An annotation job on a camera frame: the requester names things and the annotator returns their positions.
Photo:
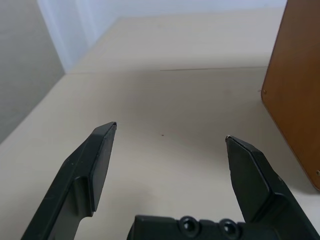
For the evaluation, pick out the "brown wooden cabinet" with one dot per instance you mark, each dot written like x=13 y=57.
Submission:
x=295 y=100

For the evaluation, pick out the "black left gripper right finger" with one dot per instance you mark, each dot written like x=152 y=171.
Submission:
x=257 y=180

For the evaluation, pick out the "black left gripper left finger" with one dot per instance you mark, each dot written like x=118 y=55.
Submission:
x=82 y=162

